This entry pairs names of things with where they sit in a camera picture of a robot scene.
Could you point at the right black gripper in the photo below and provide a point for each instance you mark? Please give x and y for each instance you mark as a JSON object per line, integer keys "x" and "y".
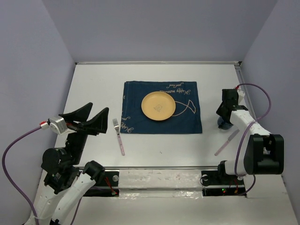
{"x": 219, "y": 110}

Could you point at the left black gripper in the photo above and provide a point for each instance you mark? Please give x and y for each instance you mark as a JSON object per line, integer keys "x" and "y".
{"x": 98, "y": 123}

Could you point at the pink handled fork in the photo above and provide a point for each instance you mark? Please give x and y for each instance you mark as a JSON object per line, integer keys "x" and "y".
{"x": 117, "y": 129}

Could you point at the dark blue cup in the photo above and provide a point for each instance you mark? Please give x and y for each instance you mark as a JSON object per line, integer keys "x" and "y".
{"x": 224, "y": 123}

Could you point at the pink handled knife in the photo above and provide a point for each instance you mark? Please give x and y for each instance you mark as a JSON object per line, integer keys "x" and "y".
{"x": 227, "y": 142}

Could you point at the blue fish placemat cloth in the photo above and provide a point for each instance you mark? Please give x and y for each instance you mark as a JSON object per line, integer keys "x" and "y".
{"x": 185, "y": 120}

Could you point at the yellow plate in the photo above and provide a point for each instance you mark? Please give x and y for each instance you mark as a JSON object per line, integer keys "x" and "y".
{"x": 158, "y": 106}

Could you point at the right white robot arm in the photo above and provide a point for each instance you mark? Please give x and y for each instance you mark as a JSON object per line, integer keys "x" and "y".
{"x": 259, "y": 152}

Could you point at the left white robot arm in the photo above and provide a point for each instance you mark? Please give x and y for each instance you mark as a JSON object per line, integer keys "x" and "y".
{"x": 64, "y": 185}

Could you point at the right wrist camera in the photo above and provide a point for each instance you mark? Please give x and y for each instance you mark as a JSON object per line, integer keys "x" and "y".
{"x": 241, "y": 94}

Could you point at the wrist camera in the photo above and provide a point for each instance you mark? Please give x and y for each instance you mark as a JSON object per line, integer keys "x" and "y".
{"x": 241, "y": 94}
{"x": 57, "y": 125}

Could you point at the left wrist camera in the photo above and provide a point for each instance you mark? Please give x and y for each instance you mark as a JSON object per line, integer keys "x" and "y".
{"x": 57, "y": 125}

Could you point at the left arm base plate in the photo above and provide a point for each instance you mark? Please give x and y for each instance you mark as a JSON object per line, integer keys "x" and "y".
{"x": 106, "y": 186}

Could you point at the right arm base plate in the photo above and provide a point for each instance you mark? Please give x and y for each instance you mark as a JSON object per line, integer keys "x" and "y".
{"x": 218, "y": 183}

